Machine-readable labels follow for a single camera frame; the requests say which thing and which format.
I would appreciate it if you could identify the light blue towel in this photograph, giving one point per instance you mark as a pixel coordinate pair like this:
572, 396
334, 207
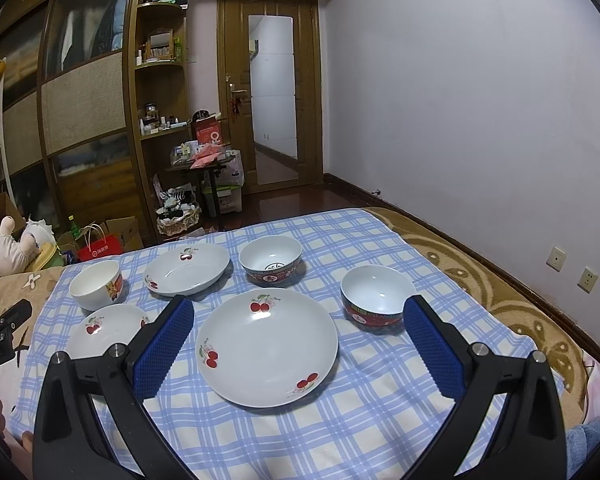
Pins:
581, 441

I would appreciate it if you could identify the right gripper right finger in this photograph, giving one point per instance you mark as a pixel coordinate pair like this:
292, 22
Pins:
529, 439

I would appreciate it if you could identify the wooden door with glass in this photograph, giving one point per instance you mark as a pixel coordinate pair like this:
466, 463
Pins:
270, 90

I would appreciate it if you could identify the red patterned bowl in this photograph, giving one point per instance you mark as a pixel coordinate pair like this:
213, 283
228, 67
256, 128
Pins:
374, 296
271, 259

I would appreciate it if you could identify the wall socket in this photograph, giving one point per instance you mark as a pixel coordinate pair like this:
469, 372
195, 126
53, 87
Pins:
556, 259
587, 280

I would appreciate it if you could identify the lower wall socket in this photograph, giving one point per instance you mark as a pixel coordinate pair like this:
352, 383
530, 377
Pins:
587, 280

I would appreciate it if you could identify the cardboard box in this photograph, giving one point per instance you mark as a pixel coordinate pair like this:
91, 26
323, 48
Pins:
126, 230

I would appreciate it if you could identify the upper wall socket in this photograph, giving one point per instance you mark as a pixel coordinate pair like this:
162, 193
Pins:
556, 259

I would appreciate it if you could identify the wooden wardrobe cabinet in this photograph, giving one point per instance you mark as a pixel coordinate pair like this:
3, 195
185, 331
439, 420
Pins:
95, 98

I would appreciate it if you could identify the blue checked blanket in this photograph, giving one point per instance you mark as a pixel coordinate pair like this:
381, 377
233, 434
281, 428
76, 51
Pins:
372, 416

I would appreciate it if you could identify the white bowl orange label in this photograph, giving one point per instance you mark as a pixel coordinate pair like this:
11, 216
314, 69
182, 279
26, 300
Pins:
98, 285

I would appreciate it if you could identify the brown floral bedspread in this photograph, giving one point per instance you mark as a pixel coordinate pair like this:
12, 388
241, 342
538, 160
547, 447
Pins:
581, 372

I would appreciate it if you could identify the small black side table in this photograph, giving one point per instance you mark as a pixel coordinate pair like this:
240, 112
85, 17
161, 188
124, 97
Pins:
207, 174

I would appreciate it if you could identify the wicker basket with items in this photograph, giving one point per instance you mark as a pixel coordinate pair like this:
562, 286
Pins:
178, 211

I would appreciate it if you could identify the red box on table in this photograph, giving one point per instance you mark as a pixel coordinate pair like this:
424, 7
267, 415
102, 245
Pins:
209, 131

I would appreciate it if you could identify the red paper gift bag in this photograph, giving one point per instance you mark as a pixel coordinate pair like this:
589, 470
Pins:
98, 244

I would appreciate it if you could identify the large cherry plate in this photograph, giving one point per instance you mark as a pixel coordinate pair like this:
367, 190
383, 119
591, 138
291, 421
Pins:
267, 348

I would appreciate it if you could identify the white storage box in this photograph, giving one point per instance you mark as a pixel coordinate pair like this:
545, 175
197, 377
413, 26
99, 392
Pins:
229, 197

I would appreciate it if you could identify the pink plush toy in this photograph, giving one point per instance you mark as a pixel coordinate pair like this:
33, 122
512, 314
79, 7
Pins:
15, 255

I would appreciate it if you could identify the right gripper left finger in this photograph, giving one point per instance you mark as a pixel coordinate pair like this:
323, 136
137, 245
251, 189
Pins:
69, 440

